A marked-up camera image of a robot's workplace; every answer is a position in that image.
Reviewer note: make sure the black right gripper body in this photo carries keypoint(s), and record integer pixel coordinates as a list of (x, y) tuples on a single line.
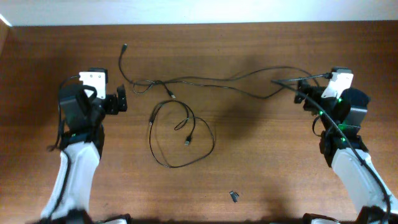
[(314, 102)]

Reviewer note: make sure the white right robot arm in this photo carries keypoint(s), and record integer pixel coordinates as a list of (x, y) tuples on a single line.
[(346, 153)]

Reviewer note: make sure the small black clip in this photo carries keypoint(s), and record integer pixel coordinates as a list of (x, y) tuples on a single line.
[(234, 195)]

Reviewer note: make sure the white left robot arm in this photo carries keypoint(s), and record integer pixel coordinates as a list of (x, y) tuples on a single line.
[(80, 140)]

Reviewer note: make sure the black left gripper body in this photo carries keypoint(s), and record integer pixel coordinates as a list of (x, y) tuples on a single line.
[(113, 104)]

